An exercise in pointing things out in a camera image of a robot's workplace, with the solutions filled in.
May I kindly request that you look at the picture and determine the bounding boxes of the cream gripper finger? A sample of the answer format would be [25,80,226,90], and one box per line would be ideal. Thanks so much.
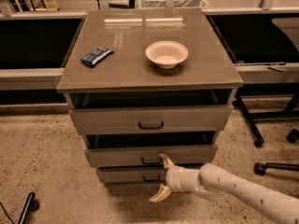
[149,184,172,203]
[159,153,174,170]

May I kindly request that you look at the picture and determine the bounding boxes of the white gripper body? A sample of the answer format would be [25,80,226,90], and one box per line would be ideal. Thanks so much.
[165,165,202,192]

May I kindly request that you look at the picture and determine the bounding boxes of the grey drawer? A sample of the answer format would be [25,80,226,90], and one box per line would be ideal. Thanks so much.
[96,165,165,185]
[85,132,218,168]
[68,91,234,136]

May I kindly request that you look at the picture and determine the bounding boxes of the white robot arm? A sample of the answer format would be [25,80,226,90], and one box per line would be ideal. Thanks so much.
[149,153,299,224]

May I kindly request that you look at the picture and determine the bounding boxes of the grey bottom drawer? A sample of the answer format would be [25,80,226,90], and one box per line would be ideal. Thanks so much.
[96,165,165,185]

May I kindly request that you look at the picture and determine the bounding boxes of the grey drawer cabinet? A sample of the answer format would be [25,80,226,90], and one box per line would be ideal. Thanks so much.
[56,8,245,185]

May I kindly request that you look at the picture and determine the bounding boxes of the grey top drawer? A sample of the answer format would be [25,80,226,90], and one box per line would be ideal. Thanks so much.
[68,91,234,136]

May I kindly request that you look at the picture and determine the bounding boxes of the black chair base leg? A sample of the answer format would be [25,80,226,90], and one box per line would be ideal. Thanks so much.
[253,162,299,175]

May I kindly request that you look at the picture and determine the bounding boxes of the white paper bowl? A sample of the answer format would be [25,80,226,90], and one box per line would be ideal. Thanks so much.
[145,41,189,69]

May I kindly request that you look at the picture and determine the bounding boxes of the black caster wheel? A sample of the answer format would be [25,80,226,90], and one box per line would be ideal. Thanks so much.
[286,129,299,143]

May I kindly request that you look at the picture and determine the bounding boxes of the blue snack packet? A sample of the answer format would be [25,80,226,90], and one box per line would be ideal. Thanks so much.
[80,48,114,68]

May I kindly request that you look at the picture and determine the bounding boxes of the black stand leg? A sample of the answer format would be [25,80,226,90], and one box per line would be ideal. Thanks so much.
[0,191,40,224]

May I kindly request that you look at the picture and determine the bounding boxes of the black table leg frame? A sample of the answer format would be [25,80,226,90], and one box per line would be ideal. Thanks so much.
[235,91,299,147]

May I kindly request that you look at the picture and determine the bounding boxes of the white wire basket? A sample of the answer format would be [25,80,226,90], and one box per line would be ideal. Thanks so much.
[135,0,209,9]

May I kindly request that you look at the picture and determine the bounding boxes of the grey rail shelf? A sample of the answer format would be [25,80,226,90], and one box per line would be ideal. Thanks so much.
[0,68,64,91]

